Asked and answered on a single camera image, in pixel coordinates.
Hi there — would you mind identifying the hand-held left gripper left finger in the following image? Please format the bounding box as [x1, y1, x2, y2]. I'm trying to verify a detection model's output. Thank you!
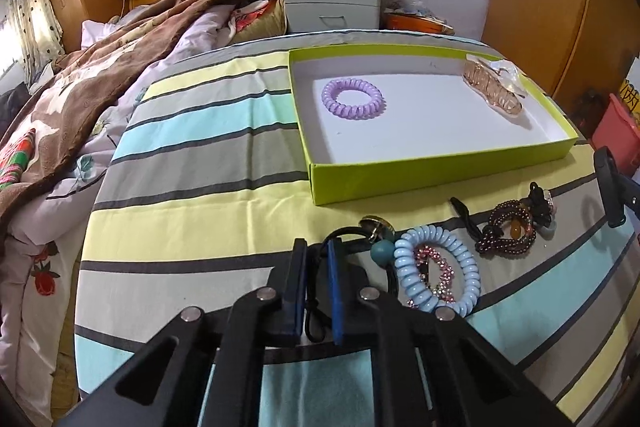
[60, 238, 308, 427]

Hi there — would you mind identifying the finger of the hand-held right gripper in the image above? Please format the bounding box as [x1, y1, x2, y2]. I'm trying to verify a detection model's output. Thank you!
[594, 146, 640, 229]

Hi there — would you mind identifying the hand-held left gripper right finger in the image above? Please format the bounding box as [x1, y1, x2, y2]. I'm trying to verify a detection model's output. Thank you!
[327, 239, 576, 427]

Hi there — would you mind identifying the black hair tie teal bead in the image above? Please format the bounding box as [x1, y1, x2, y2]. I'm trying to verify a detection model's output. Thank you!
[303, 216, 401, 343]

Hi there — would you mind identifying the black beaded hair clip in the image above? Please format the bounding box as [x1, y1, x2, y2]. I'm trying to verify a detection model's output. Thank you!
[528, 182, 558, 240]

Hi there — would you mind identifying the blue spiral hair tie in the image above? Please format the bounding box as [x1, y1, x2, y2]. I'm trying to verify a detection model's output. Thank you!
[394, 226, 481, 318]

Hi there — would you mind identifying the pink rhinestone hair tie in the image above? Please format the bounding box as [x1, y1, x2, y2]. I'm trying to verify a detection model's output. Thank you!
[407, 244, 456, 309]

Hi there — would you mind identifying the brown beaded bracelet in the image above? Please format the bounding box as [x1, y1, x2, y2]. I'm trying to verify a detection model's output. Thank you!
[474, 201, 537, 256]

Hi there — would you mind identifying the black wristband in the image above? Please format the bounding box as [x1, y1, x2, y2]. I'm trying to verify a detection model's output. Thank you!
[449, 196, 482, 239]

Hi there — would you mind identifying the clear pink hair claw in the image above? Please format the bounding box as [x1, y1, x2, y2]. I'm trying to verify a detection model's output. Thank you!
[463, 55, 529, 124]

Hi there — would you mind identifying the green cardboard box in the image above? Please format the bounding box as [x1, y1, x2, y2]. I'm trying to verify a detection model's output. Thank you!
[288, 44, 580, 206]

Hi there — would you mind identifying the purple spiral hair tie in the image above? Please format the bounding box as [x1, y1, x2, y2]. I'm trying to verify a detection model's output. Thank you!
[321, 78, 384, 118]

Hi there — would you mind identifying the red plastic bin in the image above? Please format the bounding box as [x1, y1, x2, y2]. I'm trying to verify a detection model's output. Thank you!
[591, 93, 640, 158]

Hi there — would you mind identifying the striped tablecloth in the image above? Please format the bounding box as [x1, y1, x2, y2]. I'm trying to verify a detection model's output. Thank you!
[75, 29, 640, 427]

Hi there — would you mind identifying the orange storage box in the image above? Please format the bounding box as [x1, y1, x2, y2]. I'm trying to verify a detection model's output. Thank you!
[382, 2, 456, 36]

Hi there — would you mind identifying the floral white duvet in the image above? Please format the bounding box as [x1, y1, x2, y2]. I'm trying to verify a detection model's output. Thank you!
[0, 4, 241, 423]

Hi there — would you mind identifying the olive red cushion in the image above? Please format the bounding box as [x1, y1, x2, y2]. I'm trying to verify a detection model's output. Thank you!
[229, 0, 289, 44]

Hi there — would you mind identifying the brown fleece blanket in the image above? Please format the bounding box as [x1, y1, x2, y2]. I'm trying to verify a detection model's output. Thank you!
[0, 0, 283, 253]

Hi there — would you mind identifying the patterned curtain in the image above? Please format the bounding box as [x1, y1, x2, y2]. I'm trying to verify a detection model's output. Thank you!
[0, 0, 66, 80]

